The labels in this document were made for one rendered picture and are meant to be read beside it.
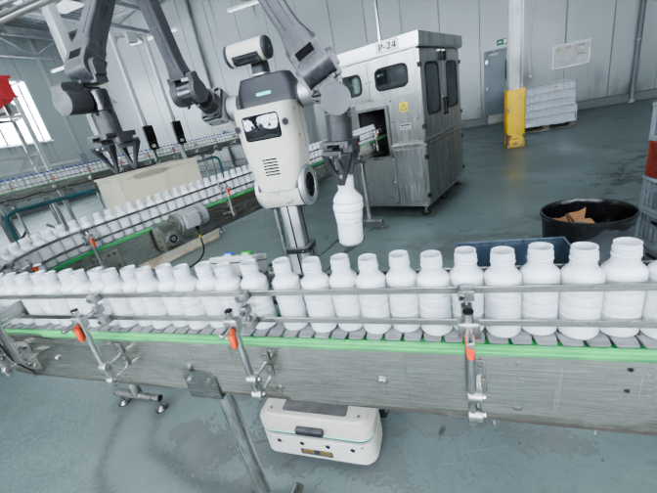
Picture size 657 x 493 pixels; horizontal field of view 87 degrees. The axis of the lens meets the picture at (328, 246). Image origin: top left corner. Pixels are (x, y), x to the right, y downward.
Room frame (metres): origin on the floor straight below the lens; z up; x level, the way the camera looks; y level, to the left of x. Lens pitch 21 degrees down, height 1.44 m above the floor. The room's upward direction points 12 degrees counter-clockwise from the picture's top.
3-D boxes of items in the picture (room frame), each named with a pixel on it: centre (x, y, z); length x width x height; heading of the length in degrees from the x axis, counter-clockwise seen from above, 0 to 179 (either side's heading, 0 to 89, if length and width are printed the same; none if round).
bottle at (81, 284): (0.90, 0.69, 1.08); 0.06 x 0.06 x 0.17
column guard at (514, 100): (7.15, -4.23, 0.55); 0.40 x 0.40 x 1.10; 69
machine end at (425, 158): (4.96, -1.31, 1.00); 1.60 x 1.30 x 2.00; 141
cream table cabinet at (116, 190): (4.72, 2.11, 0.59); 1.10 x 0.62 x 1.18; 141
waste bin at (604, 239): (1.79, -1.48, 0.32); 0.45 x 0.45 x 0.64
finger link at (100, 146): (0.98, 0.51, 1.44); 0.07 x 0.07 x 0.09; 69
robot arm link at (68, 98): (0.95, 0.51, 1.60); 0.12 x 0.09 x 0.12; 160
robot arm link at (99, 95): (0.99, 0.50, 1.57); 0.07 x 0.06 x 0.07; 160
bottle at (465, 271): (0.55, -0.24, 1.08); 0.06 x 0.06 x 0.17
